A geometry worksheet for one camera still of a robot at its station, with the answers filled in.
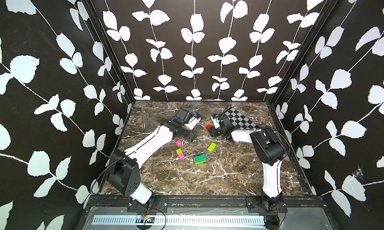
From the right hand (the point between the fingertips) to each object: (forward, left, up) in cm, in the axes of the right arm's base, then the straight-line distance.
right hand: (210, 126), depth 103 cm
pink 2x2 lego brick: (-13, +21, 0) cm, 25 cm away
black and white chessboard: (+4, -22, +1) cm, 22 cm away
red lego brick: (0, +2, -1) cm, 2 cm away
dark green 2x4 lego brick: (-27, +9, +5) cm, 29 cm away
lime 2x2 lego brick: (-19, +21, -1) cm, 28 cm away
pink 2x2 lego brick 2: (-22, +19, -1) cm, 29 cm away
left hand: (-13, +11, +14) cm, 23 cm away
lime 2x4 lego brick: (-15, 0, -2) cm, 15 cm away
